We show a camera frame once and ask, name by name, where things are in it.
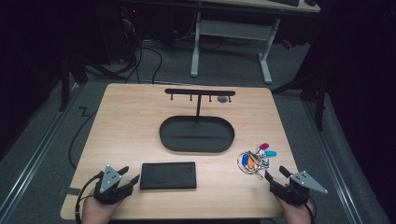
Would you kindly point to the grey round table grommet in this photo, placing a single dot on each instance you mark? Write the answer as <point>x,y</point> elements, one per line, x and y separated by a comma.
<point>222,99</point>

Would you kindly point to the black computer mouse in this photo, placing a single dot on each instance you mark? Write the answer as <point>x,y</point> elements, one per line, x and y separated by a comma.
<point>310,2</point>

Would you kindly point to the black metal stand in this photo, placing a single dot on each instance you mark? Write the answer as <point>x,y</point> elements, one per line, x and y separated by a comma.
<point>65,84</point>
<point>311,90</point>

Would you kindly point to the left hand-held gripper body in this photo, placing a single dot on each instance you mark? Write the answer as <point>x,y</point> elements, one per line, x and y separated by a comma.
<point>109,186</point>

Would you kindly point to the black tray with hook stand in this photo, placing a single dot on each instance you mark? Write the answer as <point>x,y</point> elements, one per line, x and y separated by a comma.
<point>193,137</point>

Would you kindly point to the person's left hand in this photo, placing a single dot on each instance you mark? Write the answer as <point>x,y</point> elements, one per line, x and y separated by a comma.
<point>98,213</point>

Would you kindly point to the grey tape piece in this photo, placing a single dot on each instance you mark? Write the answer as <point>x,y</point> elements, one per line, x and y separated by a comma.
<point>72,191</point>

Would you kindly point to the white-framed wooden desk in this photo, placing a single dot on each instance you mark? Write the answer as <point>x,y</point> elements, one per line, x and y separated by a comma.
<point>233,29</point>

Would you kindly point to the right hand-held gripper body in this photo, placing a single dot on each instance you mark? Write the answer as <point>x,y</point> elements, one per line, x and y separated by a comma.
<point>295,191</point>

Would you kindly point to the black keyboard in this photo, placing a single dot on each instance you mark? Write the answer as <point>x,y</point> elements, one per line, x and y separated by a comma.
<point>285,2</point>

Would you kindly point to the person's right hand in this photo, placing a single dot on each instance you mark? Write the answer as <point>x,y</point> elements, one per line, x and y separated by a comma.
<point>295,214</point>

